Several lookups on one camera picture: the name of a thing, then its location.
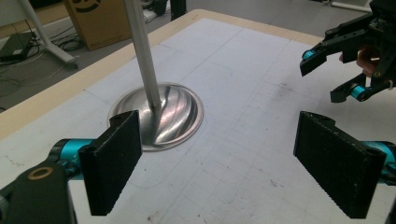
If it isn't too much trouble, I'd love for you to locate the black cable coil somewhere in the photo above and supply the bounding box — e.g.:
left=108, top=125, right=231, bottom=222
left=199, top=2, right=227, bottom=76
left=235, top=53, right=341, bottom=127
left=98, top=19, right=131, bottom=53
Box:
left=57, top=34, right=85, bottom=52

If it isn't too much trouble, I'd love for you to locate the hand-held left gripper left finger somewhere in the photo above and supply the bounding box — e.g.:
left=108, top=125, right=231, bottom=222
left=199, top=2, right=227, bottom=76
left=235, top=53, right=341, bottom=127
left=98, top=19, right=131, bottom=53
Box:
left=50, top=110, right=144, bottom=217

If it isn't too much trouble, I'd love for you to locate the black frame strut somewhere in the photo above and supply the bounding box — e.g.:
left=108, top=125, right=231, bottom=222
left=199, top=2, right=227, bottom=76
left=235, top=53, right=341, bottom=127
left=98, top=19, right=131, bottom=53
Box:
left=170, top=0, right=188, bottom=21

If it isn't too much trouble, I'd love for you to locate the flat black device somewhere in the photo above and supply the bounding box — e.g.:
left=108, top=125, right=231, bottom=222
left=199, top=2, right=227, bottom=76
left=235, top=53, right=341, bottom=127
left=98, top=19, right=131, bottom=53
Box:
left=0, top=32, right=34, bottom=62

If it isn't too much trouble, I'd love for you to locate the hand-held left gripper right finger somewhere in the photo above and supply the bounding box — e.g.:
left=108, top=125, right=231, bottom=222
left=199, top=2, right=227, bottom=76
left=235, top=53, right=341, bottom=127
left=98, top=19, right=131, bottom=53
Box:
left=292, top=110, right=396, bottom=219

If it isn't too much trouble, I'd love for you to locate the brown cardboard box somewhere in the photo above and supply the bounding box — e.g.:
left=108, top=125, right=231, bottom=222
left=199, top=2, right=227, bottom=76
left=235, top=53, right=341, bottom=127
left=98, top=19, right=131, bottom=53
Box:
left=62, top=0, right=134, bottom=51

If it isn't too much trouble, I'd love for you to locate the long white stand leg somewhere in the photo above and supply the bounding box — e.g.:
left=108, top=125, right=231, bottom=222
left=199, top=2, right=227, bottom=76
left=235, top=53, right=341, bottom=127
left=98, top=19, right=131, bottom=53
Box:
left=18, top=0, right=78, bottom=66

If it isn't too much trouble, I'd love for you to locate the metal stand with round base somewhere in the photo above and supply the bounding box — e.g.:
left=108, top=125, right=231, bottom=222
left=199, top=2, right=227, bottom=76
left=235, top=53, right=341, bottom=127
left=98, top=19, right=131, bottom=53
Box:
left=106, top=0, right=205, bottom=152

